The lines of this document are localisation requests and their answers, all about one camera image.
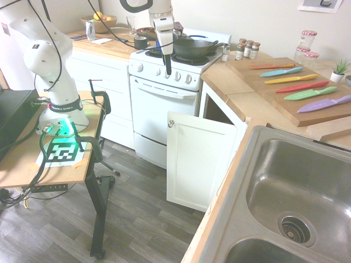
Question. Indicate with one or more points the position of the white stove with oven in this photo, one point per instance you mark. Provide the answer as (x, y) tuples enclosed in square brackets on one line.
[(159, 115)]

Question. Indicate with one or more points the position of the printed marker tag sheet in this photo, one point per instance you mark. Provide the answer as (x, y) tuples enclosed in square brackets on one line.
[(61, 152)]

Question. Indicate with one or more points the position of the yellow knife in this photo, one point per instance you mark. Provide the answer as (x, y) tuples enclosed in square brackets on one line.
[(288, 79)]

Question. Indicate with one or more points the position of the wooden fruit bowl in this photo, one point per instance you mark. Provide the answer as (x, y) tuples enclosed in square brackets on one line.
[(102, 26)]

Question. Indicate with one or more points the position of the large orange fruit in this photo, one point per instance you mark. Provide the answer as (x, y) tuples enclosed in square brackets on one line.
[(98, 15)]

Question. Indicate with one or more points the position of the loose wooden plank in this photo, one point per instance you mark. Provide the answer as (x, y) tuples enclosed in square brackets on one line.
[(329, 130)]

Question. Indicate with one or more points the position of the small black remote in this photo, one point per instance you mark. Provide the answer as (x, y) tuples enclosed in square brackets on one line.
[(120, 39)]

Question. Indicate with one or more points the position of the paper poster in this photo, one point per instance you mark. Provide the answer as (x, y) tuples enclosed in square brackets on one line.
[(310, 5)]

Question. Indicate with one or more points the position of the white printed packet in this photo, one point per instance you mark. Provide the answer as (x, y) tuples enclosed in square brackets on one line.
[(90, 31)]

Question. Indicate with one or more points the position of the glass jar red checkered lid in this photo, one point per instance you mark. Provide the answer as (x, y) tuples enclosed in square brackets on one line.
[(311, 60), (301, 54), (307, 39)]

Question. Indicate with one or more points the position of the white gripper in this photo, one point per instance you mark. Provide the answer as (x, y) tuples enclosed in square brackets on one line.
[(166, 42)]

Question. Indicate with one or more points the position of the dark brown pan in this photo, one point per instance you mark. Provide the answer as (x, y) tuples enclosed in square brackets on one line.
[(145, 30)]

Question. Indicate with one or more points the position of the red black fridge magnet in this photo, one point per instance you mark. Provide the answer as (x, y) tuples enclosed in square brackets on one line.
[(5, 28)]

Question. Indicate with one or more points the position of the spice jar brown lid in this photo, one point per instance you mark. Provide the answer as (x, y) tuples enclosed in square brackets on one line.
[(248, 49), (242, 40), (240, 52), (255, 50)]

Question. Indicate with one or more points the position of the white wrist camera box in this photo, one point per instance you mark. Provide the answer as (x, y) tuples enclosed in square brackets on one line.
[(163, 24)]

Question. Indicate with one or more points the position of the black tape roll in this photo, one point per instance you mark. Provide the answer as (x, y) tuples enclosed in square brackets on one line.
[(141, 43)]

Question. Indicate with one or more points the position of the blue knife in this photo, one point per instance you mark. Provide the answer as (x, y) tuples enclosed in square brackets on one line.
[(277, 73)]

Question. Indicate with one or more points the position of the stainless steel double sink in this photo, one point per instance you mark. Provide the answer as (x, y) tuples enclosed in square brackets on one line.
[(274, 191)]

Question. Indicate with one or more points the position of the black controller box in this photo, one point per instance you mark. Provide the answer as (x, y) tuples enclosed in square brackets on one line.
[(13, 115)]

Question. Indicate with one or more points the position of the red knife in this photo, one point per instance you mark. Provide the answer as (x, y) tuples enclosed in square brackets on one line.
[(299, 87)]

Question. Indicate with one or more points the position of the grey bowl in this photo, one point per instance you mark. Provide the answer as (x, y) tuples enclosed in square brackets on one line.
[(348, 81)]

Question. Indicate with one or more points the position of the purple knife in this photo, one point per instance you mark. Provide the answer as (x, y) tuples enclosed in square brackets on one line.
[(321, 105)]

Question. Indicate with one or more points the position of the black wok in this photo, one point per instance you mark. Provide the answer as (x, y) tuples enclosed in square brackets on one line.
[(192, 48)]

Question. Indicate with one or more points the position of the small potted green plant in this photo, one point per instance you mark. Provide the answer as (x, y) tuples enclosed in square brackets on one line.
[(337, 76)]

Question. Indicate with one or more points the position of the glass salt shaker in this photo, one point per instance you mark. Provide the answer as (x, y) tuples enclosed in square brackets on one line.
[(225, 53)]

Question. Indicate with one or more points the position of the green knife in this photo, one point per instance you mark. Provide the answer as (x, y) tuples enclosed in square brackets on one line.
[(307, 94)]

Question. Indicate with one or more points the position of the orange knife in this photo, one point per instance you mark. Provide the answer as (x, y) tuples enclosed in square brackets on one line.
[(266, 66)]

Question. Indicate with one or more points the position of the table height control panel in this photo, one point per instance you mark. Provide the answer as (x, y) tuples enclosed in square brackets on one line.
[(50, 188)]

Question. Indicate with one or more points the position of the grey stand leg with caster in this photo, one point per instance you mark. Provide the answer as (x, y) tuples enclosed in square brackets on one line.
[(109, 167)]

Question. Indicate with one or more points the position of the long dark remote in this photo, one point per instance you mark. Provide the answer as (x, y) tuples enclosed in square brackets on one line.
[(79, 37)]

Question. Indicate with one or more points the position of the clear drinking glass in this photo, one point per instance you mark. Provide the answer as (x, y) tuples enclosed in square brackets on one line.
[(131, 26)]

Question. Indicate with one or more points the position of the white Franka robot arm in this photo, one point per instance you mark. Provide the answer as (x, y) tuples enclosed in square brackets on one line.
[(59, 82)]

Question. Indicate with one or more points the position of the large wooden cutting board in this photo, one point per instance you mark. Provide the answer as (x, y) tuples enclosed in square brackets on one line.
[(260, 85)]

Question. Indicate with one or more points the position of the white cabinet door with knob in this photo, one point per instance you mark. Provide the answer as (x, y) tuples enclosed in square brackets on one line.
[(200, 159)]

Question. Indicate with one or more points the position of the white base cabinets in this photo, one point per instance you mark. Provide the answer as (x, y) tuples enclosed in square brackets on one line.
[(104, 82)]

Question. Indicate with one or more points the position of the white refrigerator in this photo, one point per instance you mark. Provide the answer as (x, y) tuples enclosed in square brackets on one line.
[(13, 71)]

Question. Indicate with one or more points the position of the white notepad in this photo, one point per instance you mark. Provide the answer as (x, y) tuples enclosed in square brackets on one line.
[(101, 41)]

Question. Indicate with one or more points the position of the wooden table black legs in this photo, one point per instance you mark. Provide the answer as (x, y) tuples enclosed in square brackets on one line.
[(16, 167)]

